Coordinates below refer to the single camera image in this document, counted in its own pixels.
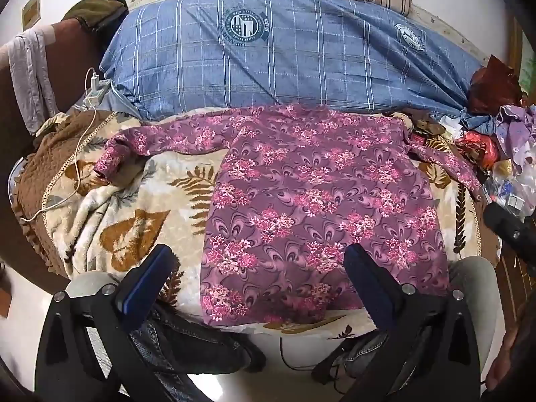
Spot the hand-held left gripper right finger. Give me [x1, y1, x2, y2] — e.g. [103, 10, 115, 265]
[343, 242, 484, 402]

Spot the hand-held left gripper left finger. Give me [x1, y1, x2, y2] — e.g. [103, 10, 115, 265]
[34, 243, 187, 402]

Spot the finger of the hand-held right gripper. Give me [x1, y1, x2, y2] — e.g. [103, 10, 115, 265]
[483, 202, 536, 262]

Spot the purple floral top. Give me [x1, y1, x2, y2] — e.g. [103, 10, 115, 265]
[93, 103, 488, 326]

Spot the person's right hand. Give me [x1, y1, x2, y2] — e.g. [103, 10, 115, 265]
[487, 326, 525, 391]

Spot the clear plastic bag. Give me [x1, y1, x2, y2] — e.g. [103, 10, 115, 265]
[479, 158, 536, 218]

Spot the person's left leg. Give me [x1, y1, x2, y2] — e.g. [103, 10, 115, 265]
[96, 301, 235, 402]

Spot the leaf print blanket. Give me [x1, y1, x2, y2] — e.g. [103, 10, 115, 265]
[36, 107, 503, 340]

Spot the red packet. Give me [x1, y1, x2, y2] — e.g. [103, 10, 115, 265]
[454, 131, 501, 169]

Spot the lavender printed cloth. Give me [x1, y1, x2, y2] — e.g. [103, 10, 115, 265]
[495, 104, 536, 174]

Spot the blue denim cloth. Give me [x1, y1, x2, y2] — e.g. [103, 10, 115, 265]
[458, 109, 501, 135]

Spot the brown leather pouch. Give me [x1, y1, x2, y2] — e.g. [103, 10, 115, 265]
[412, 118, 445, 135]

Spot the brown quilted bedspread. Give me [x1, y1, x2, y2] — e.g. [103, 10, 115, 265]
[8, 109, 122, 279]

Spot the wooden cabinet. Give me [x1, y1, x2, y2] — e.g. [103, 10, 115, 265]
[507, 17, 536, 97]

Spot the white charger plug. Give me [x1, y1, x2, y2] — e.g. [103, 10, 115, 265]
[85, 74, 110, 107]

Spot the light grey cloth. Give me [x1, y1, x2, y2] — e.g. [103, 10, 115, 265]
[7, 28, 59, 135]

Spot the brown headboard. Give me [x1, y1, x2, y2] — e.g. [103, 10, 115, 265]
[0, 19, 107, 285]

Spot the blue plaid quilt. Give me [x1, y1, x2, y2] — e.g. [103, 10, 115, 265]
[99, 0, 484, 121]

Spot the dark green cloth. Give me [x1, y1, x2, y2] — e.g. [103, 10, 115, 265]
[63, 0, 130, 34]

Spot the black floor cable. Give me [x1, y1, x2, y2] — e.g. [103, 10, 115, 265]
[279, 335, 336, 375]

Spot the white charger cable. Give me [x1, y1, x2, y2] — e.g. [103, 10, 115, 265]
[20, 67, 110, 223]

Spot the small framed wall picture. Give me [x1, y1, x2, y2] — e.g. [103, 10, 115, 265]
[22, 0, 42, 26]

